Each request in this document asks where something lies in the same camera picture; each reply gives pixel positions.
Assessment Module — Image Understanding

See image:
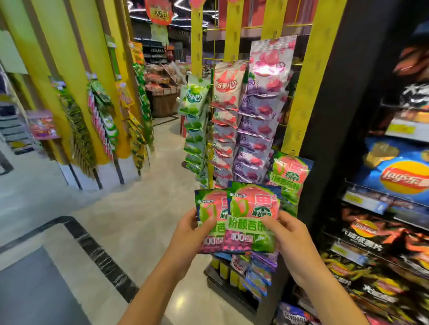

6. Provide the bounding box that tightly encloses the person's left hand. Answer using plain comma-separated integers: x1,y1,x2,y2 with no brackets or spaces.
164,208,218,279

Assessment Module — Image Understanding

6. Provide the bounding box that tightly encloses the person's right hand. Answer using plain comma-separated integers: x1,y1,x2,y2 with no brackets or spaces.
261,210,324,288

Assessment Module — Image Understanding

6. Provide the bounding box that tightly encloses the green pink candy packet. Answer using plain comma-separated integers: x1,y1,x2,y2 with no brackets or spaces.
267,151,314,217
194,188,230,254
223,181,282,254

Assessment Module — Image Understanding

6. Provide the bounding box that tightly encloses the person's right forearm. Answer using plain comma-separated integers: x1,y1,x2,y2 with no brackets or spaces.
291,264,370,325

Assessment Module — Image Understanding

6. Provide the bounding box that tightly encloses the person's left forearm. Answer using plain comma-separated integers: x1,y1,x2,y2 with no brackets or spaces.
117,258,188,325

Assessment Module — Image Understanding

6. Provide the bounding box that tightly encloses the pile of small colourful packets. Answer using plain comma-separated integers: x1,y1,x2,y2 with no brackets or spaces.
230,251,279,302

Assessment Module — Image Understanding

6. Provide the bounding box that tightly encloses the row of small yellow boxes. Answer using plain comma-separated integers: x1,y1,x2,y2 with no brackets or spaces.
210,256,247,292

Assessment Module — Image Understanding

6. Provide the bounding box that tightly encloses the black display base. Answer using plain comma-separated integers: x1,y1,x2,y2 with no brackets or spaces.
204,263,269,323

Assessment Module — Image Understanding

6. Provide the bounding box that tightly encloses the shelf price tag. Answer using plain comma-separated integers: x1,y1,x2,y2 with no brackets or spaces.
385,118,429,143
342,190,391,215
330,242,369,266

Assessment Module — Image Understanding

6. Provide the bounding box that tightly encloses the purple snack packet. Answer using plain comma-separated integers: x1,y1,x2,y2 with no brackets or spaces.
274,302,320,325

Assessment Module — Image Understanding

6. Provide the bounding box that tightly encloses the black orange chip bag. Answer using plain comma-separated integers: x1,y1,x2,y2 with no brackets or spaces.
330,208,429,268

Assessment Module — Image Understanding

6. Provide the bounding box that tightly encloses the row of black yellow chip bags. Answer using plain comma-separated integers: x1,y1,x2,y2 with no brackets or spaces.
320,251,429,325

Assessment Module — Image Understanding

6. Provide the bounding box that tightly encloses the hanging row of purple packets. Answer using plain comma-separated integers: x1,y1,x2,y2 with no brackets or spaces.
233,35,298,184

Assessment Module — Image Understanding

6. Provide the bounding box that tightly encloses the hanging row of yellow packets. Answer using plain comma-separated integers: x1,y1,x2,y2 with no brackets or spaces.
116,80,148,171

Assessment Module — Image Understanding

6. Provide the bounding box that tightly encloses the wooden display bin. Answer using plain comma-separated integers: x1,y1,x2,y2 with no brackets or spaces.
145,64,181,118

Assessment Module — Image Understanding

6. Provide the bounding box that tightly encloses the blue chip bag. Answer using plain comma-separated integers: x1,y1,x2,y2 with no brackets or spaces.
355,137,429,205

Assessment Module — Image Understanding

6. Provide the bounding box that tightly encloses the hanging row of bright green packets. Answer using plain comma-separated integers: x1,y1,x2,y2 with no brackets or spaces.
132,63,155,151

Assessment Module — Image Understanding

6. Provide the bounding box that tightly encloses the black shelf upright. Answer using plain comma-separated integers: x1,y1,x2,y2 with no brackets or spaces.
297,0,403,231

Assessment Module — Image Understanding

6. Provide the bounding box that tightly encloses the hanging row of green red packets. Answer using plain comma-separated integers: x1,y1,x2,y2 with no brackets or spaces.
86,74,120,162

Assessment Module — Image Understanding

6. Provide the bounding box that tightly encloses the hanging row of dark green packets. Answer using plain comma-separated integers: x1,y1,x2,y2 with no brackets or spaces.
50,78,98,178

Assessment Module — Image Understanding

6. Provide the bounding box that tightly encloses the dark background shelf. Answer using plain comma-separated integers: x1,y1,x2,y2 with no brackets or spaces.
142,38,168,65

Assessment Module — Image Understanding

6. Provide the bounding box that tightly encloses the stack of pink packets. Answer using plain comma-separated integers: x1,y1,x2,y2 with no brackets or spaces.
26,110,61,140

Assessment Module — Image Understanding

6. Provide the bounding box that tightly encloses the grey store shelf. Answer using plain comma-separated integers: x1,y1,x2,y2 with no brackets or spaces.
0,97,37,156

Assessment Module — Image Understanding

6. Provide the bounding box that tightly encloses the red hanging sign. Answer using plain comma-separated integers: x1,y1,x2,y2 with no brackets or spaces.
145,0,174,26

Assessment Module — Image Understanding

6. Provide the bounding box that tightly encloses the yellow perforated post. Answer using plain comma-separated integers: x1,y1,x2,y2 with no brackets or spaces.
190,3,204,79
261,0,288,41
281,0,348,156
223,0,245,63

